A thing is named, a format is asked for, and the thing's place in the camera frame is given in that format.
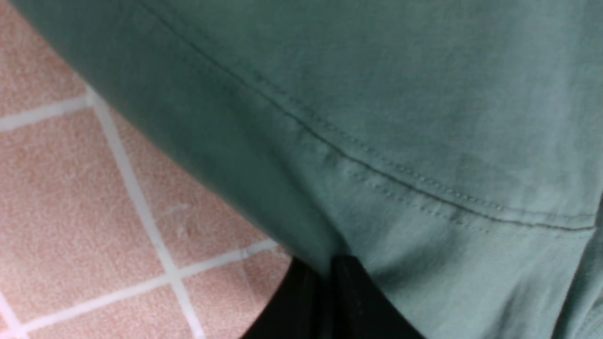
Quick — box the green long-sleeved shirt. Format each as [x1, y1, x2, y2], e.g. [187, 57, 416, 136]
[12, 0, 602, 339]

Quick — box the pink checkered tablecloth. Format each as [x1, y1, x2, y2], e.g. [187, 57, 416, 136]
[0, 0, 289, 339]

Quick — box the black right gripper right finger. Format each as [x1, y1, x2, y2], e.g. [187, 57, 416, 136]
[332, 256, 424, 339]

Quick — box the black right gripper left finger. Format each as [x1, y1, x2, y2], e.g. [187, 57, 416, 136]
[242, 258, 327, 339]

